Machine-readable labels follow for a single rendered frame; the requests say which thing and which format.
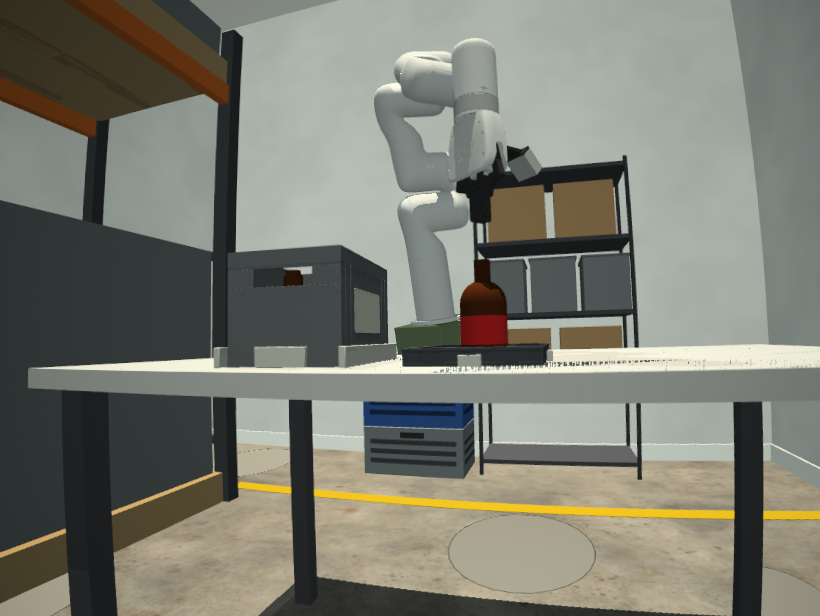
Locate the dark grey divided crate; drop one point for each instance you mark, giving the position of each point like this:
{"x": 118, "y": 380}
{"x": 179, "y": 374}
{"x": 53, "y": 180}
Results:
{"x": 345, "y": 305}

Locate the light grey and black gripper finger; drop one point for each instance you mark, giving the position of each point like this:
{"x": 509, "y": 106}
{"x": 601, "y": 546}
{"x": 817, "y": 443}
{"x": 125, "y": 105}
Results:
{"x": 485, "y": 189}
{"x": 470, "y": 192}

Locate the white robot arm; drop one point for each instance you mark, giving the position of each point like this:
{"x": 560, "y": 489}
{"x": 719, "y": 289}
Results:
{"x": 472, "y": 84}

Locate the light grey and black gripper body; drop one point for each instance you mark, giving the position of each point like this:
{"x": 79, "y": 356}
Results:
{"x": 472, "y": 146}

